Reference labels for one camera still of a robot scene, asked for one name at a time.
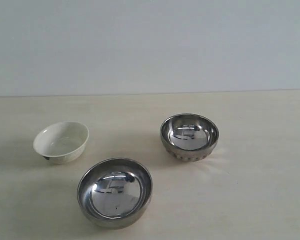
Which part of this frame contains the white ceramic bowl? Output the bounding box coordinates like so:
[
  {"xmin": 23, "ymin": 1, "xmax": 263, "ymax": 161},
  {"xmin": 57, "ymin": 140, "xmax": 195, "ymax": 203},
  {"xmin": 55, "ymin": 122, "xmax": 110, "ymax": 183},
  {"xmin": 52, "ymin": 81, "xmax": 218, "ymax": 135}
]
[{"xmin": 33, "ymin": 121, "xmax": 90, "ymax": 165}]

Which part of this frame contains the small ribbed steel bowl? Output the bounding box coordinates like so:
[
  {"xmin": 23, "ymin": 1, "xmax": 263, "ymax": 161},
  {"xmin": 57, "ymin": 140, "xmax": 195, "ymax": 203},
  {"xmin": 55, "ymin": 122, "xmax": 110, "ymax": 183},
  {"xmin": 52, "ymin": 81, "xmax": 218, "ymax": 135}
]
[{"xmin": 160, "ymin": 113, "xmax": 220, "ymax": 162}]

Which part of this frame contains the large steel bowl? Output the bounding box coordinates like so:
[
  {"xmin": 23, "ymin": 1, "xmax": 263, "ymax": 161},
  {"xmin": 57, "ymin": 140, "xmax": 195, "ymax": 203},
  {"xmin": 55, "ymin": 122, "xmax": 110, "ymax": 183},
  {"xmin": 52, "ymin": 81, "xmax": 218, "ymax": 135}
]
[{"xmin": 76, "ymin": 157, "xmax": 153, "ymax": 229}]

